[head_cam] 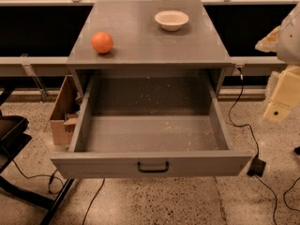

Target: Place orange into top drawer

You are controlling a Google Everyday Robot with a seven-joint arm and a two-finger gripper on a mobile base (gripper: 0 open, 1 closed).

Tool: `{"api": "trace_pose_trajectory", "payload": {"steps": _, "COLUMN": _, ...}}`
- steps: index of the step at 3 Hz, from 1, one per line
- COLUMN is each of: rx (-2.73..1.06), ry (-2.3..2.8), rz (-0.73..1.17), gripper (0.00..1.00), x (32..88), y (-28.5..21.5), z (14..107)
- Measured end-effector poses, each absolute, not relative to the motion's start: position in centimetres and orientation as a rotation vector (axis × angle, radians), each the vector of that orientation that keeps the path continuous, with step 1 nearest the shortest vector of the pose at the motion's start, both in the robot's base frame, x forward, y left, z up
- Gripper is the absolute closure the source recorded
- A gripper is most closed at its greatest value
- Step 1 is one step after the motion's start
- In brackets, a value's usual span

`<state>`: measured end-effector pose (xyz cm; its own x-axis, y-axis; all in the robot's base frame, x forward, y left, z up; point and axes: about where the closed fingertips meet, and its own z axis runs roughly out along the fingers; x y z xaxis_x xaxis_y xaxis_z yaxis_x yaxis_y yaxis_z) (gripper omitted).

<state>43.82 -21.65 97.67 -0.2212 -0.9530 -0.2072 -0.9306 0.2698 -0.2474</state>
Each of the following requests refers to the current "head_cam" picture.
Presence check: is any cardboard box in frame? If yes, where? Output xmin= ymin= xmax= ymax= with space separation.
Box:
xmin=50 ymin=75 xmax=82 ymax=145

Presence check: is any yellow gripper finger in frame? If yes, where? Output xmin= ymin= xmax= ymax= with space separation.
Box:
xmin=263 ymin=66 xmax=300 ymax=123
xmin=255 ymin=26 xmax=279 ymax=53

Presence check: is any black cable far right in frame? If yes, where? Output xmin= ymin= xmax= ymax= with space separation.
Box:
xmin=282 ymin=176 xmax=300 ymax=213

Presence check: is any black drawer handle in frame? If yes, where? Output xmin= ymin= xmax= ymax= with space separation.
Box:
xmin=137 ymin=162 xmax=170 ymax=173

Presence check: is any black cable floor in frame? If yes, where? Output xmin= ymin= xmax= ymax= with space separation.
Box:
xmin=227 ymin=67 xmax=279 ymax=225
xmin=11 ymin=158 xmax=65 ymax=195

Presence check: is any black power adapter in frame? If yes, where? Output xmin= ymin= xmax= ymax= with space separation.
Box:
xmin=247 ymin=157 xmax=266 ymax=177

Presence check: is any white paper bowl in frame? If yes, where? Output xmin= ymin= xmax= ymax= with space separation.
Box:
xmin=155 ymin=10 xmax=189 ymax=32

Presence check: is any black cable left floor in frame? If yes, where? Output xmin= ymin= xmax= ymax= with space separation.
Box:
xmin=11 ymin=158 xmax=65 ymax=195

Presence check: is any black cable under drawer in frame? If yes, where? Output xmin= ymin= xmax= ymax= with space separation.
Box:
xmin=81 ymin=178 xmax=106 ymax=225

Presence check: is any grey drawer cabinet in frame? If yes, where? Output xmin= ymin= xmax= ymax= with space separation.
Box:
xmin=67 ymin=0 xmax=232 ymax=94

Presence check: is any open grey top drawer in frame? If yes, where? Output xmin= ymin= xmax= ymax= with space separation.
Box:
xmin=52 ymin=75 xmax=252 ymax=179

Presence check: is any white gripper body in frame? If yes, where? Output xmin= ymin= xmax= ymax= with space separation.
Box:
xmin=277 ymin=2 xmax=300 ymax=66

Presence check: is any black cable right floor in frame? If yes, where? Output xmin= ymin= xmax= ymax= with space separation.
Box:
xmin=227 ymin=67 xmax=279 ymax=225

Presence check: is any black stand frame left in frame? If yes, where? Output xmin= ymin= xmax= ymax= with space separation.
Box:
xmin=0 ymin=91 xmax=64 ymax=225

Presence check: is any orange fruit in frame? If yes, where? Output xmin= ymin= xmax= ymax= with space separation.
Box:
xmin=91 ymin=32 xmax=113 ymax=54

